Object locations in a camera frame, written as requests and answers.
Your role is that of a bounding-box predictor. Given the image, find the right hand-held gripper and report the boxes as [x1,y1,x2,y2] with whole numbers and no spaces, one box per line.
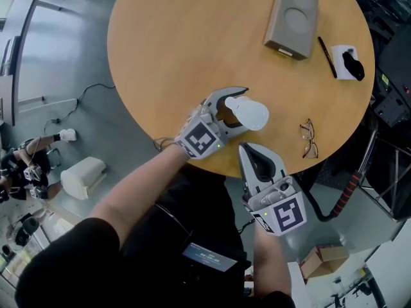
[238,141,306,237]

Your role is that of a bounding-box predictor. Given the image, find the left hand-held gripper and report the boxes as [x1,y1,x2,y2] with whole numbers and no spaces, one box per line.
[174,86,250,160]

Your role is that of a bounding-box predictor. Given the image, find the person's right forearm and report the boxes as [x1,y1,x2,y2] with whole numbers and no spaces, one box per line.
[252,225,292,298]

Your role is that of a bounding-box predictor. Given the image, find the person's left forearm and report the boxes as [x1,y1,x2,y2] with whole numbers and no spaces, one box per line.
[89,144,190,246]

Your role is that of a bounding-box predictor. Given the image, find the thin-framed eyeglasses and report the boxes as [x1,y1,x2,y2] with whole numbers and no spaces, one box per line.
[299,118,319,159]

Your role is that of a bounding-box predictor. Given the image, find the black chest-mounted screen device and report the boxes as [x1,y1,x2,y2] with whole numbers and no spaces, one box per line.
[181,231,251,274]

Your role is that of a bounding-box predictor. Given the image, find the grey box with round recesses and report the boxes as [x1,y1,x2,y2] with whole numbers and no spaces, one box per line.
[263,0,320,61]

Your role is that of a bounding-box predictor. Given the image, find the black pen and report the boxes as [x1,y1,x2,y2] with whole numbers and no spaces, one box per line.
[317,36,338,79]

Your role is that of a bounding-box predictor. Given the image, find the brown cardboard box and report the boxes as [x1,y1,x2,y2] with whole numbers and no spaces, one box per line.
[300,244,350,278]

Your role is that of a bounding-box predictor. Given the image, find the small white box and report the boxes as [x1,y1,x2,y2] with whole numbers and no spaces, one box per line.
[330,44,362,81]

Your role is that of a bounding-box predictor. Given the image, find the white plastic bin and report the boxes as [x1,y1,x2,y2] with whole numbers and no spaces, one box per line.
[60,157,107,201]

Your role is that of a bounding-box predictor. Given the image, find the black equipment case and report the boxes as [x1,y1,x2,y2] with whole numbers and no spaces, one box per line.
[369,24,411,128]

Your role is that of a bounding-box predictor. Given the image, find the person's black shirt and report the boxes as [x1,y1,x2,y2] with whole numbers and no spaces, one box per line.
[14,165,296,308]

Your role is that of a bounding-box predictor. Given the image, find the black flat box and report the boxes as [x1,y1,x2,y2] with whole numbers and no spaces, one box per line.
[0,35,21,76]

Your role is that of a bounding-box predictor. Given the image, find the long dark desk white legs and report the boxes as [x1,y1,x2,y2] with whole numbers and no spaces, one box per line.
[0,0,101,127]

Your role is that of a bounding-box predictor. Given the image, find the black red striped handle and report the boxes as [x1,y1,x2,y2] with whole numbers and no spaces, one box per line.
[332,168,360,219]

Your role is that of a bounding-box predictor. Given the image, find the black rubber strap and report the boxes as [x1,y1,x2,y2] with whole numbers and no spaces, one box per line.
[342,50,365,82]

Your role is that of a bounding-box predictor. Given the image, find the black crate with silver frame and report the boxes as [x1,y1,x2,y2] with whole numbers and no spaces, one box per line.
[356,130,411,221]

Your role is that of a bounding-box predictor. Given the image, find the black floor cable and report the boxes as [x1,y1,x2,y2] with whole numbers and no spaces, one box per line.
[43,83,116,134]

